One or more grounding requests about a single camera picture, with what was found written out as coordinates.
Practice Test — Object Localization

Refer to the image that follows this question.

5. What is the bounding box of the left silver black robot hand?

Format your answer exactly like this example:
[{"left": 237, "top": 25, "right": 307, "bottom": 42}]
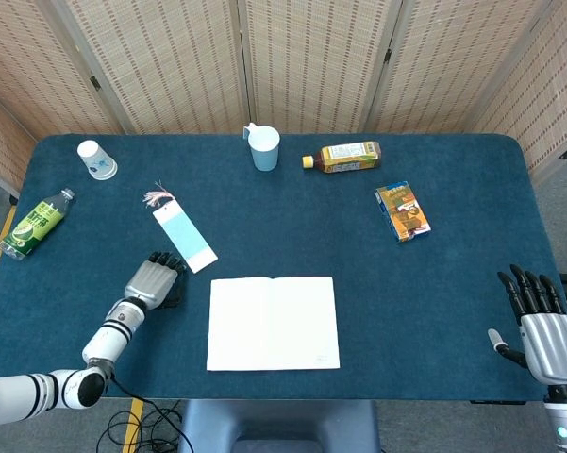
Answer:
[{"left": 123, "top": 250, "right": 189, "bottom": 311}]

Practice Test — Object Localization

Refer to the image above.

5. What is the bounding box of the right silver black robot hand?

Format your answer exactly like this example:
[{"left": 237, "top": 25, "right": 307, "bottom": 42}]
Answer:
[{"left": 488, "top": 263, "right": 567, "bottom": 388}]

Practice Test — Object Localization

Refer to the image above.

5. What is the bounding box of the light blue tasselled bookmark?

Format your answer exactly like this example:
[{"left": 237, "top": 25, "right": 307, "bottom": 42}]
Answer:
[{"left": 142, "top": 180, "right": 219, "bottom": 275}]

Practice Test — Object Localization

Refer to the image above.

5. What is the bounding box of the white notebook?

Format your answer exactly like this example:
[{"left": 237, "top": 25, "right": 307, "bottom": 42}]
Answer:
[{"left": 206, "top": 276, "right": 342, "bottom": 373}]

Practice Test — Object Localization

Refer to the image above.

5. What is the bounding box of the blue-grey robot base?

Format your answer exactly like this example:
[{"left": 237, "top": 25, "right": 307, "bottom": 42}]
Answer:
[{"left": 176, "top": 399, "right": 382, "bottom": 453}]

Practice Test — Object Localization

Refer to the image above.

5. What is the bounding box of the green-label clear bottle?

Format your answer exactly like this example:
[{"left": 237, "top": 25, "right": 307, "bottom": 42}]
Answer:
[{"left": 0, "top": 187, "right": 76, "bottom": 262}]

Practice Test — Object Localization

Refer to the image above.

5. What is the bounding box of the white flower-print paper cup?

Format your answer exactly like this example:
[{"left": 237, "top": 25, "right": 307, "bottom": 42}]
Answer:
[{"left": 76, "top": 140, "right": 119, "bottom": 181}]

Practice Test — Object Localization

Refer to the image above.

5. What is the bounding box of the teal blue table cloth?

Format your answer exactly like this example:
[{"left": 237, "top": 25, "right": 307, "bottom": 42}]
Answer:
[{"left": 0, "top": 133, "right": 567, "bottom": 402}]

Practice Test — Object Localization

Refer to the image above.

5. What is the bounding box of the light blue plastic mug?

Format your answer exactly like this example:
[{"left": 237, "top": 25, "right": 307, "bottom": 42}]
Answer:
[{"left": 242, "top": 122, "right": 281, "bottom": 173}]

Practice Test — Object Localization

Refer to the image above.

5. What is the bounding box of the blue and orange snack box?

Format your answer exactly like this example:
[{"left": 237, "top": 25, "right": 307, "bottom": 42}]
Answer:
[{"left": 375, "top": 180, "right": 432, "bottom": 244}]

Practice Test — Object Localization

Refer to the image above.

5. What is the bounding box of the woven bamboo screen panel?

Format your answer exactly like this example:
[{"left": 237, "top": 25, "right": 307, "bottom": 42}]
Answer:
[
  {"left": 238, "top": 0, "right": 405, "bottom": 135},
  {"left": 365, "top": 0, "right": 556, "bottom": 135},
  {"left": 471, "top": 0, "right": 567, "bottom": 185},
  {"left": 0, "top": 84, "right": 37, "bottom": 197},
  {"left": 0, "top": 0, "right": 124, "bottom": 141},
  {"left": 42, "top": 0, "right": 254, "bottom": 136}
]

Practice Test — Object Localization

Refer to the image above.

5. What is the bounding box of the yellow-label tea bottle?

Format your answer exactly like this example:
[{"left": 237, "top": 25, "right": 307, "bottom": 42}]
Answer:
[{"left": 302, "top": 141, "right": 383, "bottom": 175}]

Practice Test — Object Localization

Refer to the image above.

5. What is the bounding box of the black floor cable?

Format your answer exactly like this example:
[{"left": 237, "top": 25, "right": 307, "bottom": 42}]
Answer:
[{"left": 96, "top": 372, "right": 199, "bottom": 453}]

